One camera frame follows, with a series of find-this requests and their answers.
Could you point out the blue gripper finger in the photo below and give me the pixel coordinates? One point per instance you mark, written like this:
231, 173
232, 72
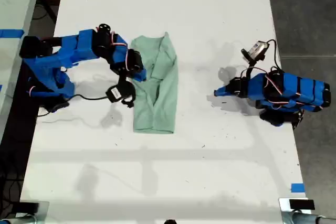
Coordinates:
140, 75

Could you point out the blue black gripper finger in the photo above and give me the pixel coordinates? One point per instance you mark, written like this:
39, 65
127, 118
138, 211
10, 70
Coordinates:
226, 88
225, 94

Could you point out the pale green t-shirt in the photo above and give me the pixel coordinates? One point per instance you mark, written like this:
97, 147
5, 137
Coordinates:
162, 90

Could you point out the black arm base clamp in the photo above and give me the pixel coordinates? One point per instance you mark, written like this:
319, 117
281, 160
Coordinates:
56, 106

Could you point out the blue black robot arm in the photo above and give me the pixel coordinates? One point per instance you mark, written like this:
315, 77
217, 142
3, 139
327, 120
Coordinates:
78, 48
302, 90

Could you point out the small blue tape piece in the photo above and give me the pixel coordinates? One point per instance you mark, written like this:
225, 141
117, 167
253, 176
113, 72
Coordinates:
297, 187

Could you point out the white side table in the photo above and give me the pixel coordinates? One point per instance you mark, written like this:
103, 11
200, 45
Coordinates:
15, 24

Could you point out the metal corner plate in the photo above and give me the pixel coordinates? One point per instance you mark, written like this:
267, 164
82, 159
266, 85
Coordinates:
284, 204
43, 208

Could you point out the long blue tape strip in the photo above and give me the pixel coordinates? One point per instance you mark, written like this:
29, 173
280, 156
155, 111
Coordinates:
11, 33

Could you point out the black box on metal plate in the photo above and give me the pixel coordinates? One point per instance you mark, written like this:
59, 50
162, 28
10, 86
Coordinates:
29, 207
302, 204

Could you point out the grey metal pipe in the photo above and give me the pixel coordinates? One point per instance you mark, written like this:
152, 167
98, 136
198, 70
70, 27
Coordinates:
304, 218

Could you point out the black camera stalk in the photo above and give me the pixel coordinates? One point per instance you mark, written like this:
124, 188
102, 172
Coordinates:
250, 71
126, 83

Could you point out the black camera box white label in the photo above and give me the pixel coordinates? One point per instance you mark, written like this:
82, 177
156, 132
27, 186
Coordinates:
114, 94

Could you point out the grey black camera box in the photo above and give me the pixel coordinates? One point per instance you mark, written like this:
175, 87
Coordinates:
256, 49

